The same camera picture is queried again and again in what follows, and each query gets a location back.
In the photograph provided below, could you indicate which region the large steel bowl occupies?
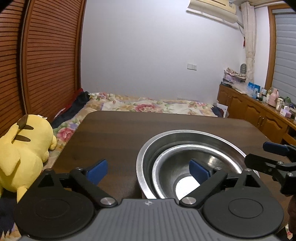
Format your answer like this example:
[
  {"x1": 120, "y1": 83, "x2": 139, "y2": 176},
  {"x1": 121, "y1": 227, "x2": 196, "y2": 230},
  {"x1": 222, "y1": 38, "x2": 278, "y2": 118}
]
[{"x1": 135, "y1": 129, "x2": 261, "y2": 200}]

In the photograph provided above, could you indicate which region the person right hand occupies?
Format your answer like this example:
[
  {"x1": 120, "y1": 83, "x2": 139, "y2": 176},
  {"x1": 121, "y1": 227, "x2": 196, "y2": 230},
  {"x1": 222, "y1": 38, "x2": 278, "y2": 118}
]
[{"x1": 287, "y1": 195, "x2": 296, "y2": 235}]

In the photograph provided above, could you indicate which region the wooden sideboard cabinet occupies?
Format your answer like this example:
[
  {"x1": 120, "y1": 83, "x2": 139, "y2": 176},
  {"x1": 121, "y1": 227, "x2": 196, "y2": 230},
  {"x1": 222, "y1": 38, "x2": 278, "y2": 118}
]
[{"x1": 217, "y1": 84, "x2": 295, "y2": 145}]

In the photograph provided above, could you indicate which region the pink tissue box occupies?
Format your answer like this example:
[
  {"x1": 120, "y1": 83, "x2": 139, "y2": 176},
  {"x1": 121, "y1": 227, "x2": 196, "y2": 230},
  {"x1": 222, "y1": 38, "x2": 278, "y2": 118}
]
[{"x1": 280, "y1": 108, "x2": 292, "y2": 118}]

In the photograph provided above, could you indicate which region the pink thermos bottle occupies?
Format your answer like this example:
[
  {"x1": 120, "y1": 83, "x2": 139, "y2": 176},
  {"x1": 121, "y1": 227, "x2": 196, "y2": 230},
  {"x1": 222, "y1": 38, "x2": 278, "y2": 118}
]
[{"x1": 267, "y1": 88, "x2": 279, "y2": 108}]

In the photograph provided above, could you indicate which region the yellow Pikachu plush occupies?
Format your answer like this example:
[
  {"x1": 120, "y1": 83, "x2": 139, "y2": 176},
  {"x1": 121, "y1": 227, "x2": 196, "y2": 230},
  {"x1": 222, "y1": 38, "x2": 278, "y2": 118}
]
[{"x1": 1, "y1": 114, "x2": 57, "y2": 202}]

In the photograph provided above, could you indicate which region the grey window blind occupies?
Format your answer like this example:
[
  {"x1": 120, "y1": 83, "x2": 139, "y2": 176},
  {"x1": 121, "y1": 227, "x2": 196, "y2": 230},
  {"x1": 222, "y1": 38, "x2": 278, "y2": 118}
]
[{"x1": 273, "y1": 9, "x2": 296, "y2": 104}]

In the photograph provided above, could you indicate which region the blue box on cabinet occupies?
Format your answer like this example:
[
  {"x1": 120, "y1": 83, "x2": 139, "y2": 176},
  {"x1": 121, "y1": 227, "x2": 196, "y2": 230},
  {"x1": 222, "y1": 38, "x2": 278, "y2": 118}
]
[{"x1": 247, "y1": 82, "x2": 261, "y2": 93}]

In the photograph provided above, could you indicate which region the white paper bag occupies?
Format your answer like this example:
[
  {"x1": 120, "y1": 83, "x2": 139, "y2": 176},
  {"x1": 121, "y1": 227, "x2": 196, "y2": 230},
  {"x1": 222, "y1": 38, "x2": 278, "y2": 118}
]
[{"x1": 217, "y1": 103, "x2": 229, "y2": 118}]

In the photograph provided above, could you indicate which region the pile of folded cloths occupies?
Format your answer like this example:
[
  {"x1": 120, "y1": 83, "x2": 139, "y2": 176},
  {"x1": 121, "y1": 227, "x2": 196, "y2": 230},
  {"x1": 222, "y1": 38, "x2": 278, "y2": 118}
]
[{"x1": 223, "y1": 68, "x2": 246, "y2": 85}]

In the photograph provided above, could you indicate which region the black clothing on bed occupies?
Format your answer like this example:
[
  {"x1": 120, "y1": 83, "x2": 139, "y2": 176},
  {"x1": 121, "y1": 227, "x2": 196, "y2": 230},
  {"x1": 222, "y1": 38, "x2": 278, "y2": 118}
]
[{"x1": 51, "y1": 88, "x2": 90, "y2": 128}]

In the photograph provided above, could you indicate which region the floral bed quilt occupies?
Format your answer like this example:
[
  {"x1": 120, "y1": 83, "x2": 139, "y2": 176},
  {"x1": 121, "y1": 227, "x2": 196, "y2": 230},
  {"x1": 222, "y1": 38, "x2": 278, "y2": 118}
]
[{"x1": 45, "y1": 92, "x2": 223, "y2": 168}]

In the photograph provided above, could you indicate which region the cream curtain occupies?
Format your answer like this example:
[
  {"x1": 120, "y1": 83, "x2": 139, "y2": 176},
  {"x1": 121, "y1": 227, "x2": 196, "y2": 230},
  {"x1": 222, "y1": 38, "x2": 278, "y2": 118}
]
[{"x1": 241, "y1": 1, "x2": 256, "y2": 83}]

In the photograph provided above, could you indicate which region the white air conditioner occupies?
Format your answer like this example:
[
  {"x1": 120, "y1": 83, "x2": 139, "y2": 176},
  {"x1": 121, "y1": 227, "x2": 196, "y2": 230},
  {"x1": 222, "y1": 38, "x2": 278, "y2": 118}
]
[{"x1": 188, "y1": 0, "x2": 238, "y2": 24}]

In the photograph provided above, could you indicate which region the wooden louvered wardrobe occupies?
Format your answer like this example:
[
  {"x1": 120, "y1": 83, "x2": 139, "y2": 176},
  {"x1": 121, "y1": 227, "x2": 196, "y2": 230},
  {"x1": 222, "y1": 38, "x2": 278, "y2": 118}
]
[{"x1": 1, "y1": 0, "x2": 86, "y2": 134}]

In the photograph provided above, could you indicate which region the white wall switch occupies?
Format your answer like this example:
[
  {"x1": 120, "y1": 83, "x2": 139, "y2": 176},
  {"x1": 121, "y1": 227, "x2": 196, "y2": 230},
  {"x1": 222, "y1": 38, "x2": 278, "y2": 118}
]
[{"x1": 187, "y1": 63, "x2": 197, "y2": 71}]

